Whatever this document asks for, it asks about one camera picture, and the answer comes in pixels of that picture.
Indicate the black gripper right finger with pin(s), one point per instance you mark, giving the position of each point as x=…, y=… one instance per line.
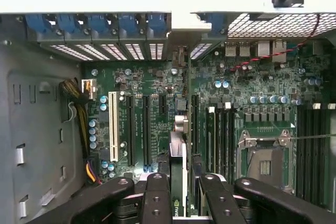
x=218, y=200

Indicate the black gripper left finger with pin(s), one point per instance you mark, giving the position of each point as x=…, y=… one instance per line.
x=157, y=203

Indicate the CPU socket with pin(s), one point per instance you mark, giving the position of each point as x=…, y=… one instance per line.
x=265, y=161

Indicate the black long expansion slot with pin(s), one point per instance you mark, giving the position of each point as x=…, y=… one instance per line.
x=130, y=129
x=147, y=129

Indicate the white expansion slot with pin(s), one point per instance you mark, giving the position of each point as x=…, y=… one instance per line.
x=113, y=127

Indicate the short black expansion slot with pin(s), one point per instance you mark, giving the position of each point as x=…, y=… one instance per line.
x=162, y=103

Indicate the thin locking lever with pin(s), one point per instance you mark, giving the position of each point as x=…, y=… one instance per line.
x=315, y=137

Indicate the green motherboard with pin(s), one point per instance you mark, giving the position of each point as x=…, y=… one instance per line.
x=262, y=85

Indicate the white power connector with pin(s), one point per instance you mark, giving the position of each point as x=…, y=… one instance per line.
x=88, y=89

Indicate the blue slot clip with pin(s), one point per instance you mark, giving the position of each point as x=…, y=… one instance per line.
x=157, y=23
x=216, y=23
x=37, y=23
x=67, y=23
x=127, y=23
x=97, y=23

